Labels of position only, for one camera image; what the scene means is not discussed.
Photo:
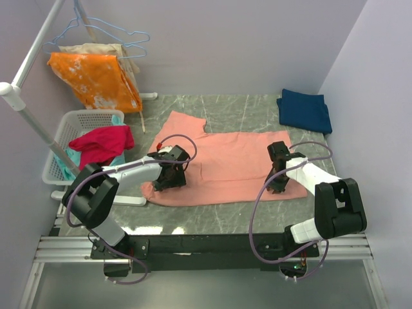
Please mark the magenta t shirt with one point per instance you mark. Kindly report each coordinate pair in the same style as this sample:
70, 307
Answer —
102, 145

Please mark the teal t shirt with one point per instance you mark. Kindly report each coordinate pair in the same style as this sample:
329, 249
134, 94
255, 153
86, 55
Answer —
72, 161

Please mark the black base beam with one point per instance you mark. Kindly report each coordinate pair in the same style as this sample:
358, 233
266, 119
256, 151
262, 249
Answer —
200, 252

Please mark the blue wire hanger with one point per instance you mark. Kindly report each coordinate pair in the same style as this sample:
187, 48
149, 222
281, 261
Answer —
52, 46
119, 35

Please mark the salmon pink t shirt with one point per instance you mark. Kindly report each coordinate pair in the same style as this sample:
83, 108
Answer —
228, 168

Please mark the aluminium rail frame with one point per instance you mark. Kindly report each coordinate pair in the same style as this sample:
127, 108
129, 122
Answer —
77, 249

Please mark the wooden stick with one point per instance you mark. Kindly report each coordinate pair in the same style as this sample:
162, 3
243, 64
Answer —
132, 77

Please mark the orange white cloth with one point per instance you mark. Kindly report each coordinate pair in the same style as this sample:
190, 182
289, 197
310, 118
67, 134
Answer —
98, 81

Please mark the white clothes rack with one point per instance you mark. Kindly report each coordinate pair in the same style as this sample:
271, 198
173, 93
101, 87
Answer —
23, 153

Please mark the white laundry basket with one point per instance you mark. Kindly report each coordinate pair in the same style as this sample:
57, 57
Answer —
64, 148

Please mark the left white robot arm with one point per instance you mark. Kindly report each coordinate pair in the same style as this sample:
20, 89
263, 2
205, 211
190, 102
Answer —
91, 195

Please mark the beige cloth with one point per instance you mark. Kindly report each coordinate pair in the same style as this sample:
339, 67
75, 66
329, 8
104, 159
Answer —
105, 49

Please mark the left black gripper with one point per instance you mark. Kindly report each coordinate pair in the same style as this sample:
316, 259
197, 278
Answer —
178, 181

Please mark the folded blue t shirt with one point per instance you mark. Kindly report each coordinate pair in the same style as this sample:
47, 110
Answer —
304, 111

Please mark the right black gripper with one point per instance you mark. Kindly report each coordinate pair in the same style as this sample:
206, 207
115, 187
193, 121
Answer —
278, 188

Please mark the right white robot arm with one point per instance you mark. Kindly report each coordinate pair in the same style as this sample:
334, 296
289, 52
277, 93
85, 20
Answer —
338, 206

